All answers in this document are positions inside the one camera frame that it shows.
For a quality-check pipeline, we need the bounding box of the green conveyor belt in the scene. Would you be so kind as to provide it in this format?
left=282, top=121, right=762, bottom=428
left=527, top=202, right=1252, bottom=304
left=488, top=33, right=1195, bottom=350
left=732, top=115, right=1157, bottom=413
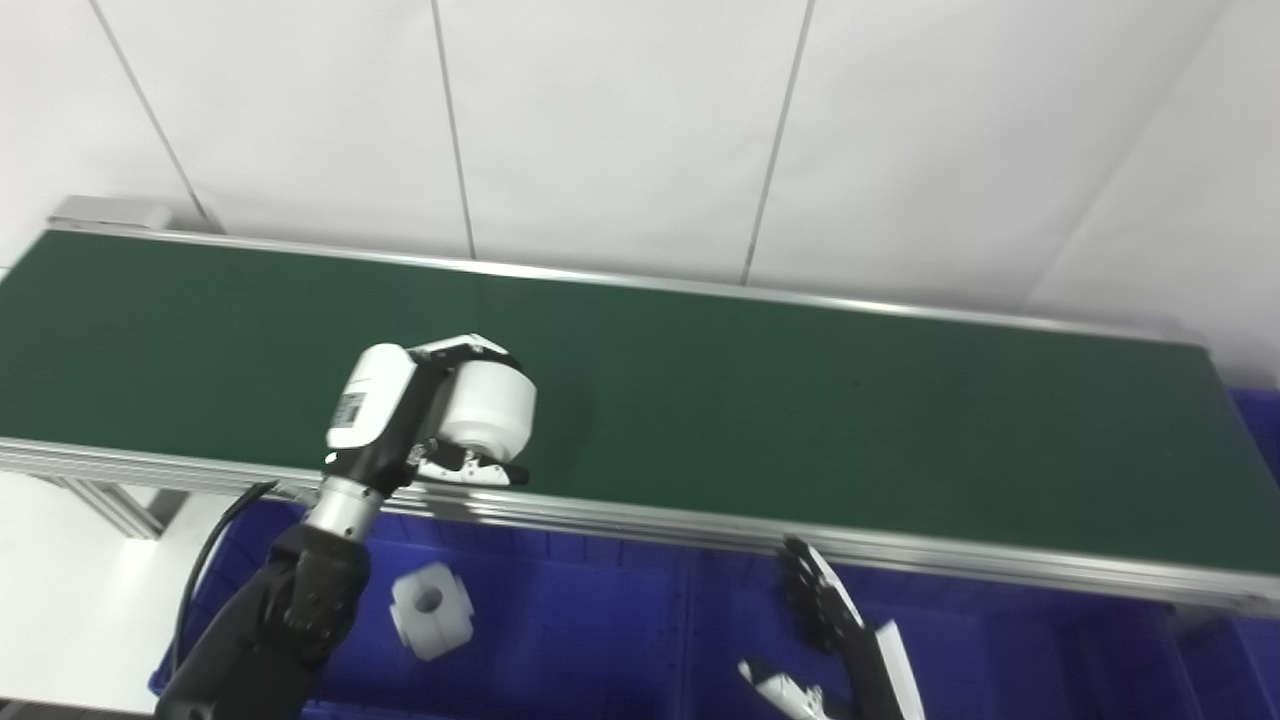
left=0, top=196, right=1280, bottom=617
left=0, top=230, right=1280, bottom=577

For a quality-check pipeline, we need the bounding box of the white round plastic part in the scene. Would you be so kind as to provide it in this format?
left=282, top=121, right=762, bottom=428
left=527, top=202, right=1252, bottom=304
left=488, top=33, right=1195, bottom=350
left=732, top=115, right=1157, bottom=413
left=438, top=358, right=539, bottom=467

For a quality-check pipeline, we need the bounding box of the white notched plastic part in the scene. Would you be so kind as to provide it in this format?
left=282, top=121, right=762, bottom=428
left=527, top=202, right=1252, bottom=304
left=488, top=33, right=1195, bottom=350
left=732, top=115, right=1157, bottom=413
left=389, top=562, right=475, bottom=662

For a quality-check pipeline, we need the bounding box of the blue plastic bin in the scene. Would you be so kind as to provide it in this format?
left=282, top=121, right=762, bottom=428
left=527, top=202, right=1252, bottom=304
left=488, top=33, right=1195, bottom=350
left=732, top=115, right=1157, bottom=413
left=148, top=498, right=697, bottom=720
left=1165, top=387, right=1280, bottom=720
left=690, top=548, right=1183, bottom=720

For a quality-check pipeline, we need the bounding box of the aluminium conveyor support leg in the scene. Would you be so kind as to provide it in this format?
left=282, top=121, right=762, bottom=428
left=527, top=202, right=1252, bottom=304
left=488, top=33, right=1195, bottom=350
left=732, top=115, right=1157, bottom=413
left=33, top=474, right=193, bottom=542

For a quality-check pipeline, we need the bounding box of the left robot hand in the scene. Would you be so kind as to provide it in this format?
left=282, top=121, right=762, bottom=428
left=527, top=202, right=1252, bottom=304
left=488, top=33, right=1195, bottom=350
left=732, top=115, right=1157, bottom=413
left=325, top=333, right=531, bottom=493

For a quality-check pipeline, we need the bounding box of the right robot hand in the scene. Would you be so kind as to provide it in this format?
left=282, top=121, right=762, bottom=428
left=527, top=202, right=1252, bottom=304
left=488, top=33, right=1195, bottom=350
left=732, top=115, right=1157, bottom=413
left=738, top=537, right=927, bottom=720

